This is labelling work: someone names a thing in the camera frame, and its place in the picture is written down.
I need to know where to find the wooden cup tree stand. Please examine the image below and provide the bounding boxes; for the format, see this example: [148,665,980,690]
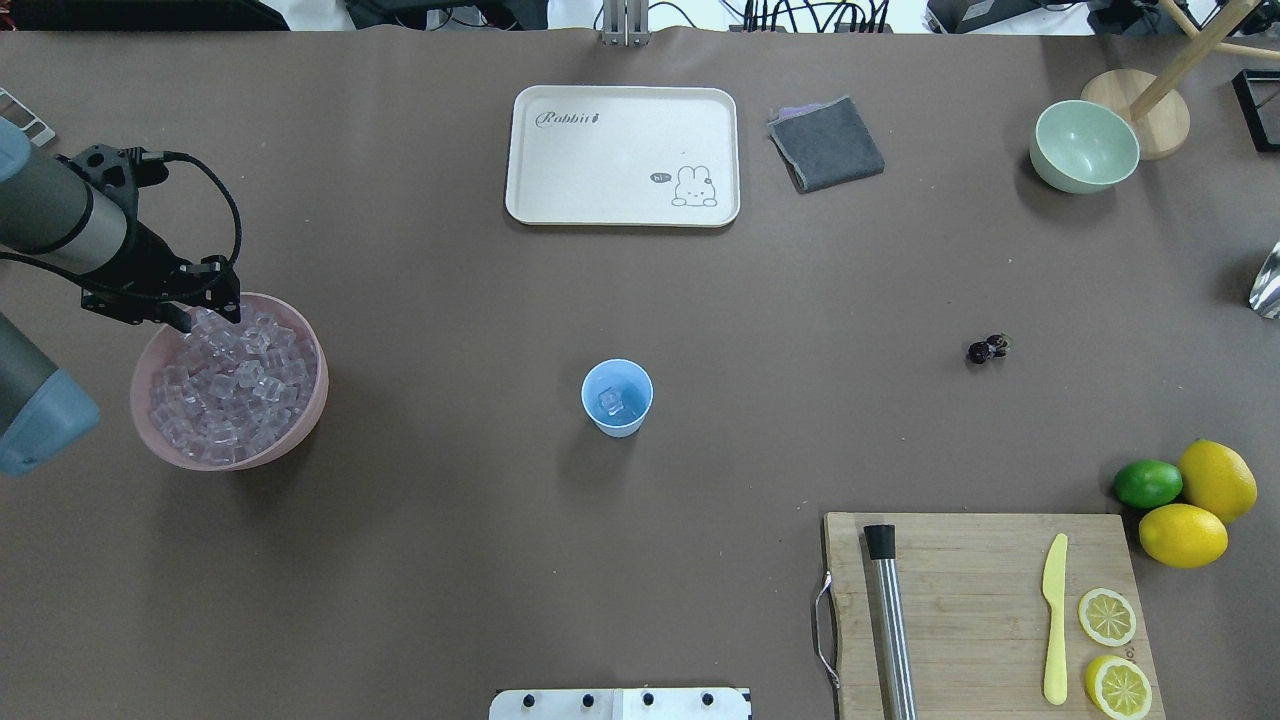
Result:
[1080,1,1277,160]

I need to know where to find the yellow lemon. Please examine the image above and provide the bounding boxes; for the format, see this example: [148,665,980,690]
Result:
[1178,439,1258,525]
[1138,503,1229,569]

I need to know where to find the yellow lemon upper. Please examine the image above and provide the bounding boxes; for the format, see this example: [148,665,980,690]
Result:
[1138,503,1229,569]

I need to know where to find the mint green bowl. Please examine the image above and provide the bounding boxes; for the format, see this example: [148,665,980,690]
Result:
[1029,100,1140,193]

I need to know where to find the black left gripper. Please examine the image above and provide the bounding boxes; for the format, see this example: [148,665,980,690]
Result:
[81,225,241,334]

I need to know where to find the lemon half upper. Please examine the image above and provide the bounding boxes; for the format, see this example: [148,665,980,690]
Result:
[1084,655,1155,719]

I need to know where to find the ice cube in cup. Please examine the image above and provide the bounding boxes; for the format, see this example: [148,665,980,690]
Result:
[596,387,626,418]

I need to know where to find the green lime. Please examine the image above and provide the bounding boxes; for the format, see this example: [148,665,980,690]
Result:
[1112,459,1184,510]

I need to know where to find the grey folded cloth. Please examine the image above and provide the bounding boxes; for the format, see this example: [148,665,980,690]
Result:
[767,96,884,193]

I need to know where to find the aluminium frame post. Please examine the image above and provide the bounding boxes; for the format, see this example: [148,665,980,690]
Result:
[600,0,652,47]

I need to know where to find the lemon half lower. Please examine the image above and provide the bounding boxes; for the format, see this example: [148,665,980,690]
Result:
[1076,587,1138,648]

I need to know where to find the steel muddler black tip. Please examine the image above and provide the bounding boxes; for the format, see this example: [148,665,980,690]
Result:
[863,524,918,719]

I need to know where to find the yellow lemon lower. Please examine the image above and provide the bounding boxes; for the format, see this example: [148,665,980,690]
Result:
[1178,439,1258,525]

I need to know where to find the light blue plastic cup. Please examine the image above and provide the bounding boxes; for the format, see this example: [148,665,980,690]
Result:
[580,357,654,438]

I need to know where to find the bamboo cutting board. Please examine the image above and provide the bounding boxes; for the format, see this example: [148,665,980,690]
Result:
[823,512,1157,719]

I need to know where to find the cream rabbit serving tray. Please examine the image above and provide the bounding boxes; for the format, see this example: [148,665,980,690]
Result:
[506,85,741,228]

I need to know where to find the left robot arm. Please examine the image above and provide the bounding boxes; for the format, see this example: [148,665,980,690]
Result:
[1,120,244,477]

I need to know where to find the steel ice scoop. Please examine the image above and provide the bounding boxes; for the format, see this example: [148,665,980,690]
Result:
[1247,242,1280,320]

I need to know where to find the pile of ice cubes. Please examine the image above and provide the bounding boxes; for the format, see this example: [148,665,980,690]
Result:
[148,306,316,464]

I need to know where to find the yellow plastic knife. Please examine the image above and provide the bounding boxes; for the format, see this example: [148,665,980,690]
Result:
[1041,533,1069,706]

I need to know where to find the dark cherries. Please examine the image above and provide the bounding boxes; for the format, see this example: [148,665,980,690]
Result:
[965,333,1011,366]

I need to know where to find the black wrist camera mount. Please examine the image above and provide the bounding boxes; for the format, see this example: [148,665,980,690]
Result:
[58,143,169,209]

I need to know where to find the pink bowl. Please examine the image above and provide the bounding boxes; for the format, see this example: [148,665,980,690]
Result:
[129,292,330,471]

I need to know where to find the lemon half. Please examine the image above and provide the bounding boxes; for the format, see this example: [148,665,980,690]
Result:
[1076,587,1138,648]
[1084,655,1155,719]

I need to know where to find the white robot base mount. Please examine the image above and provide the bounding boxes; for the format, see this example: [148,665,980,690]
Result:
[488,687,753,719]

